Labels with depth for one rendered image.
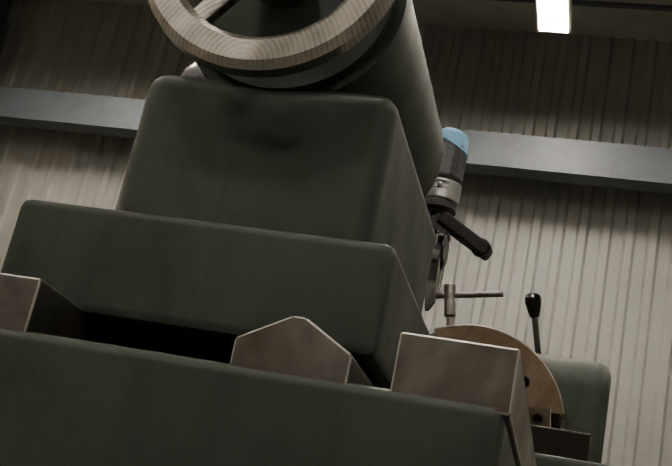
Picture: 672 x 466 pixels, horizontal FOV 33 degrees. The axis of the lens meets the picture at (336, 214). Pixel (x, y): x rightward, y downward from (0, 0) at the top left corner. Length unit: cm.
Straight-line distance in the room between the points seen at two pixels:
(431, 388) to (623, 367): 1178
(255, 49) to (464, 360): 22
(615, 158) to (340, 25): 1170
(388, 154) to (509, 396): 20
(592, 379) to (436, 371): 155
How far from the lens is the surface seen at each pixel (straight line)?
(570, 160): 1227
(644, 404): 1217
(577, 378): 201
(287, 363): 48
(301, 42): 60
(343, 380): 47
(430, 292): 212
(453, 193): 219
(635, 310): 1241
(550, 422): 180
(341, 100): 63
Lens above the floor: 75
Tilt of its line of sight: 19 degrees up
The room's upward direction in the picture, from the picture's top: 12 degrees clockwise
